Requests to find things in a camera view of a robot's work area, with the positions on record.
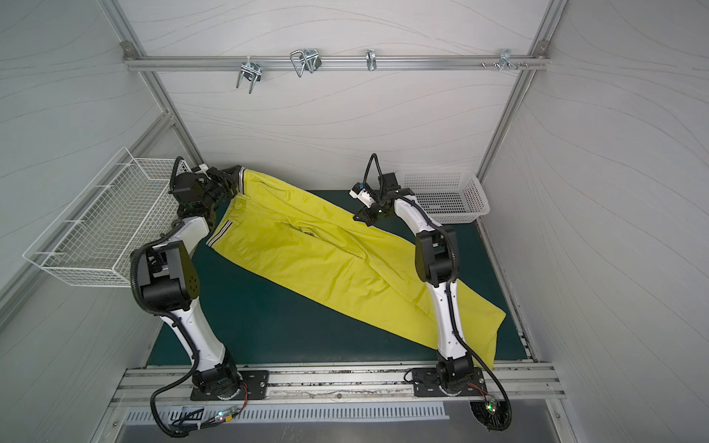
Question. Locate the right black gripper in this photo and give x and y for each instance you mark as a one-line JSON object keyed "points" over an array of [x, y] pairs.
{"points": [[371, 209]]}

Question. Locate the white wire wall basket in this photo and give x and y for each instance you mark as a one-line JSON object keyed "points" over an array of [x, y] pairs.
{"points": [[126, 205]]}

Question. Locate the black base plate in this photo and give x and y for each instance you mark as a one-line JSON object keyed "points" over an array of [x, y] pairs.
{"points": [[254, 388], [426, 384]]}

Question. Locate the horizontal aluminium top rail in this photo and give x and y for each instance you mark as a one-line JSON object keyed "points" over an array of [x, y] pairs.
{"points": [[330, 63]]}

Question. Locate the white plastic perforated basket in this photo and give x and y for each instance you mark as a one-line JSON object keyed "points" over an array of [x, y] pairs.
{"points": [[448, 196]]}

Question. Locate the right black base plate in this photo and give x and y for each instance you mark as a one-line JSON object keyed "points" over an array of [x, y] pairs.
{"points": [[426, 384]]}

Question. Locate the yellow long pants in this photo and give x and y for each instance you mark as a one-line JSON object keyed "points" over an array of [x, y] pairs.
{"points": [[312, 247]]}

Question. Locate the white slotted vent strip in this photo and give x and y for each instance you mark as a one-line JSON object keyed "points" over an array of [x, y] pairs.
{"points": [[367, 412]]}

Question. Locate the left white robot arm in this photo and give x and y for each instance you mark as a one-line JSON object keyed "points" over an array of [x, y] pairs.
{"points": [[165, 282]]}

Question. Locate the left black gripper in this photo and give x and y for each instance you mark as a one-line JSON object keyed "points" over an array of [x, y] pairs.
{"points": [[222, 181]]}

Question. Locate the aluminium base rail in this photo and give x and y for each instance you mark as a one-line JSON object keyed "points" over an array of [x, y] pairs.
{"points": [[380, 382]]}

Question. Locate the metal u-bolt clamp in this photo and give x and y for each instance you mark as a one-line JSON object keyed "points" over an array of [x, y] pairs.
{"points": [[305, 60], [250, 73]]}

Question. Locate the green table mat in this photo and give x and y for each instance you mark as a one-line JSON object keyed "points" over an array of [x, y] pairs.
{"points": [[260, 322]]}

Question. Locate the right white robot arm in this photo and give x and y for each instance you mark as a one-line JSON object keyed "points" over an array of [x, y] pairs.
{"points": [[437, 263]]}

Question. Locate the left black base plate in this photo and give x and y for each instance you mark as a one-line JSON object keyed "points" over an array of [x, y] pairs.
{"points": [[254, 388]]}

